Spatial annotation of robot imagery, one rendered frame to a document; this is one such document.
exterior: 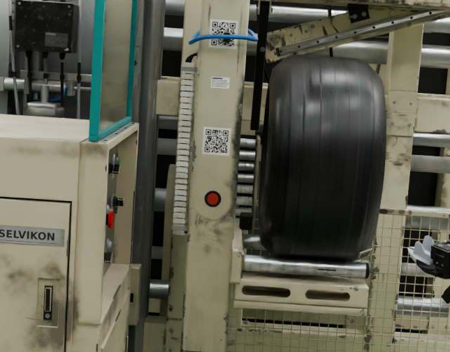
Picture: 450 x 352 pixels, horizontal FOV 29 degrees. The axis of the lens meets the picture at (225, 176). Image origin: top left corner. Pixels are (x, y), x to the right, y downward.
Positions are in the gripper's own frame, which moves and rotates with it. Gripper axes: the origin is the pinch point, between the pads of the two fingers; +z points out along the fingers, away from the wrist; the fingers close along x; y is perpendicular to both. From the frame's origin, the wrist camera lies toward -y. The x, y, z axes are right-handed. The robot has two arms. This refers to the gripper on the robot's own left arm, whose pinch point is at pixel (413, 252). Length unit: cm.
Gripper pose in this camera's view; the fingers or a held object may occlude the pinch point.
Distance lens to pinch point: 225.4
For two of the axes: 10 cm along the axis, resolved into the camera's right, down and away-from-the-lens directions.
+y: -1.3, -8.9, -4.4
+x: -7.6, 3.7, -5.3
